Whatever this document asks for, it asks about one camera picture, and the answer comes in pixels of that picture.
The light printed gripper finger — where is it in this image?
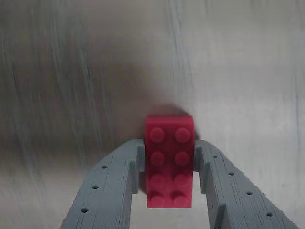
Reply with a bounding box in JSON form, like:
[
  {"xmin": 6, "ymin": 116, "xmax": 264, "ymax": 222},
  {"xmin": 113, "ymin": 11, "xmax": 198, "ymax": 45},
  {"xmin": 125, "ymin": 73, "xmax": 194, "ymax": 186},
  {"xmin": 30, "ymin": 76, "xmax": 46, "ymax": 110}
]
[
  {"xmin": 193, "ymin": 140, "xmax": 302, "ymax": 229},
  {"xmin": 62, "ymin": 139, "xmax": 146, "ymax": 229}
]

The red lego block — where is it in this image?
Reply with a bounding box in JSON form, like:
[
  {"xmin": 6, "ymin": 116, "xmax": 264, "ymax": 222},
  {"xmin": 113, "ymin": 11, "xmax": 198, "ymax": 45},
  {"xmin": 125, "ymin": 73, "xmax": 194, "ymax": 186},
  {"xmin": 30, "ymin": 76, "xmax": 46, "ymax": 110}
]
[{"xmin": 144, "ymin": 114, "xmax": 197, "ymax": 208}]

